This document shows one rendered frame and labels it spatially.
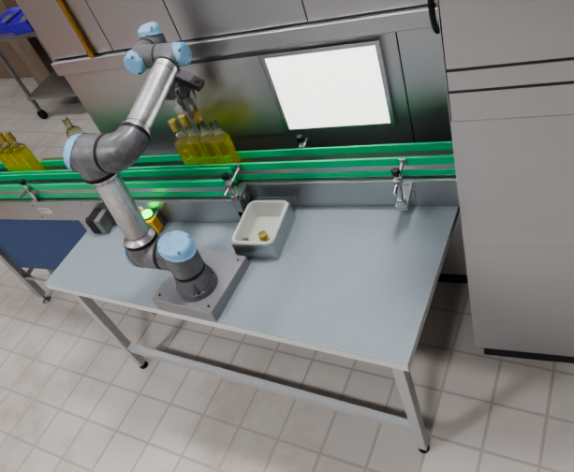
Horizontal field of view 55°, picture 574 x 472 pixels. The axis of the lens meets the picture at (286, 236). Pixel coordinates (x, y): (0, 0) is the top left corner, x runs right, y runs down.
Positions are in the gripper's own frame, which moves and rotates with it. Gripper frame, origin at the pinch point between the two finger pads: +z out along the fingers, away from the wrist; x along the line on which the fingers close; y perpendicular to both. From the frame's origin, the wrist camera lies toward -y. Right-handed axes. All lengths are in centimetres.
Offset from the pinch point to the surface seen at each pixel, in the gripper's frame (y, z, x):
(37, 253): 128, 72, 18
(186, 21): -2.6, -28.4, -15.0
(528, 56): -116, -23, 18
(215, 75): -7.0, -7.8, -12.2
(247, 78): -19.5, -5.2, -12.6
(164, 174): 23.3, 24.4, 7.2
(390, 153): -69, 26, -6
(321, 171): -45, 27, 2
